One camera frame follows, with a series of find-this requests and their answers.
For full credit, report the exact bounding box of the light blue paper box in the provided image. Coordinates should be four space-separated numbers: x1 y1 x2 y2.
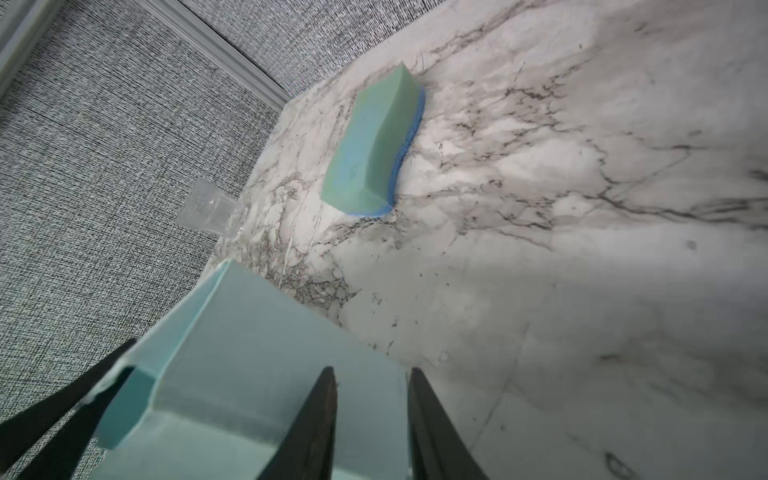
93 260 411 479

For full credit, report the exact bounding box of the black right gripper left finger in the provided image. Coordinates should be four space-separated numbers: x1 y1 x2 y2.
257 366 338 480

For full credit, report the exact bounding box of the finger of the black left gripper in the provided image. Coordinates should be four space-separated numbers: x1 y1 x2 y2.
14 365 132 479
1 338 137 474

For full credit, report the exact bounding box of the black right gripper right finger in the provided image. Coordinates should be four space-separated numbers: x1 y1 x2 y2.
408 367 488 480

